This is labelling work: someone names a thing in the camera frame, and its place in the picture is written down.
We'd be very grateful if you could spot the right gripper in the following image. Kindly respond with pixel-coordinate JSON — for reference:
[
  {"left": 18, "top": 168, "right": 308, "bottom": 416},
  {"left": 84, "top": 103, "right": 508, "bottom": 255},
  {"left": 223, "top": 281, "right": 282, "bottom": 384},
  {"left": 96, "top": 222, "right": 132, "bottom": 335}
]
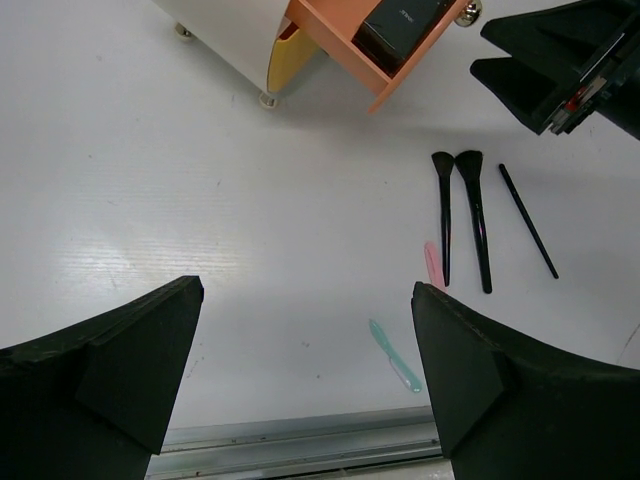
[{"left": 470, "top": 0, "right": 639, "bottom": 138}]

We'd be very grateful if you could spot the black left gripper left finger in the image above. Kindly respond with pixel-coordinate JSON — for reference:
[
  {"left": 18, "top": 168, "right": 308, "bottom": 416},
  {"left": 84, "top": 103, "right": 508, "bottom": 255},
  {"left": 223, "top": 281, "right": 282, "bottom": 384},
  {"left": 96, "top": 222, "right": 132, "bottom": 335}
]
[{"left": 1, "top": 276, "right": 204, "bottom": 479}]

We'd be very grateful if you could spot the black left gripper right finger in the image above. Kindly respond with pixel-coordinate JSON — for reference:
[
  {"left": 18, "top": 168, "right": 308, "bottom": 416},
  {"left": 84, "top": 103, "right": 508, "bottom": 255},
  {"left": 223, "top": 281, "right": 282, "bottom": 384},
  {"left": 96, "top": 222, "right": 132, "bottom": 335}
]
[{"left": 411, "top": 282, "right": 639, "bottom": 479}]

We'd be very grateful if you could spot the teal razor stick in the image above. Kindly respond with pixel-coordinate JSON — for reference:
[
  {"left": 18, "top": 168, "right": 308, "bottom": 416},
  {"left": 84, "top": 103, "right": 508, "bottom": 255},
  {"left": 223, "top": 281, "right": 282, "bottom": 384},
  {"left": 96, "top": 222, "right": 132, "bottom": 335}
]
[{"left": 368, "top": 319, "right": 423, "bottom": 394}]

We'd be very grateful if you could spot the thin black eyeliner brush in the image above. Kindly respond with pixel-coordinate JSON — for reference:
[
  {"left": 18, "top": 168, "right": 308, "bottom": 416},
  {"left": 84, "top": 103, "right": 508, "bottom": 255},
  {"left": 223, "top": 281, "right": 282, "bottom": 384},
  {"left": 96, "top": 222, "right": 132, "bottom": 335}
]
[{"left": 498, "top": 163, "right": 559, "bottom": 279}]

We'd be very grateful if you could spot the large black makeup brush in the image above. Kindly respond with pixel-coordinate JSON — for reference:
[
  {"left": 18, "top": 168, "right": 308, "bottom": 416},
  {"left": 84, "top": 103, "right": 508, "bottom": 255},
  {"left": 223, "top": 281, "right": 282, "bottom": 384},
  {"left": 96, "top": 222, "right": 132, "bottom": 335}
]
[{"left": 454, "top": 150, "right": 493, "bottom": 294}]

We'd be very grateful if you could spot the small black makeup brush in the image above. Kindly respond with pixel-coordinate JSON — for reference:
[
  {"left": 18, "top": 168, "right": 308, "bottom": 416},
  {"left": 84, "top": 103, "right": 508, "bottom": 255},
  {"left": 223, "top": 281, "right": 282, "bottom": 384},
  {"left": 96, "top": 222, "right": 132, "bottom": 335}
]
[{"left": 431, "top": 151, "right": 454, "bottom": 286}]

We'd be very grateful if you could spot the black makeup box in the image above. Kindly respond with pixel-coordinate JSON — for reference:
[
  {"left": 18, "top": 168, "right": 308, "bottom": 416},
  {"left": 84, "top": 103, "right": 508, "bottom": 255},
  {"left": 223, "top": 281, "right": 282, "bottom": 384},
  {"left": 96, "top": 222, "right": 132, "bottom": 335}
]
[{"left": 352, "top": 0, "right": 452, "bottom": 78}]

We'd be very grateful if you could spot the pink razor stick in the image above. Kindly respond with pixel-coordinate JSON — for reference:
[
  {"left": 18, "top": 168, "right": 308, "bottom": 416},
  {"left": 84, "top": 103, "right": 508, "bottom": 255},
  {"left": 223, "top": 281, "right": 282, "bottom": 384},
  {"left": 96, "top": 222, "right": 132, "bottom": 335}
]
[{"left": 424, "top": 242, "right": 446, "bottom": 292}]

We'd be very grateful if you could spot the pink top drawer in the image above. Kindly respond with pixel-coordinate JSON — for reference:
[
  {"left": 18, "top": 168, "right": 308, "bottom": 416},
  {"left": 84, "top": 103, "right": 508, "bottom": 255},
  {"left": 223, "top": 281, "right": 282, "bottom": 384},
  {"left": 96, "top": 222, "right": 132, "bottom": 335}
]
[{"left": 286, "top": 0, "right": 483, "bottom": 112}]

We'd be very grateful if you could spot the white round drawer cabinet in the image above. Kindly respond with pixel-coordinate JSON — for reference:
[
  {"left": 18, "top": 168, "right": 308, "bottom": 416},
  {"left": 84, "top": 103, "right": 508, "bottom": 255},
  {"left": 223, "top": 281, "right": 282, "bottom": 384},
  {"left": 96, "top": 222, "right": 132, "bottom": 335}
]
[{"left": 155, "top": 0, "right": 311, "bottom": 109}]

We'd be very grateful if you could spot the aluminium rail frame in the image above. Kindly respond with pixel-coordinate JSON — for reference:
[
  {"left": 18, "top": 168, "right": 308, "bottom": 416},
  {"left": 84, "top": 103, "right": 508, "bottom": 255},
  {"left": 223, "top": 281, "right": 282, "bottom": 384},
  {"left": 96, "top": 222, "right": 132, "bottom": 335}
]
[{"left": 145, "top": 407, "right": 442, "bottom": 479}]

